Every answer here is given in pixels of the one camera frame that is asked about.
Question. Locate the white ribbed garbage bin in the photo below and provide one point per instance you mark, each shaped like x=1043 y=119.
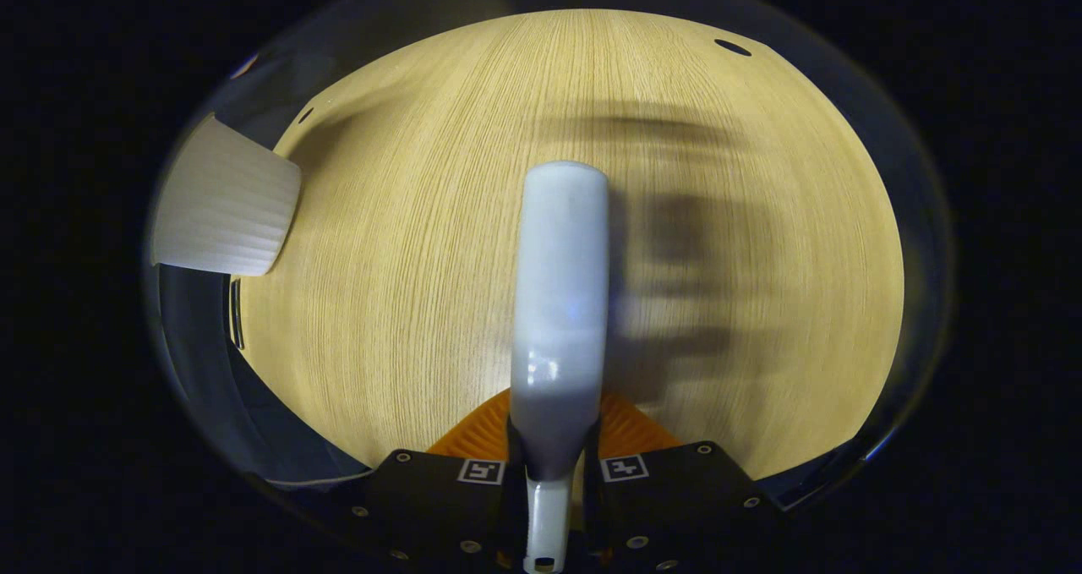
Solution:
x=224 y=206

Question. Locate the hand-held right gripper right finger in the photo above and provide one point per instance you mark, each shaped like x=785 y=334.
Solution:
x=676 y=506

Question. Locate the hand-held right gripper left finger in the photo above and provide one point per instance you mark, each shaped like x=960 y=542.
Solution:
x=439 y=506

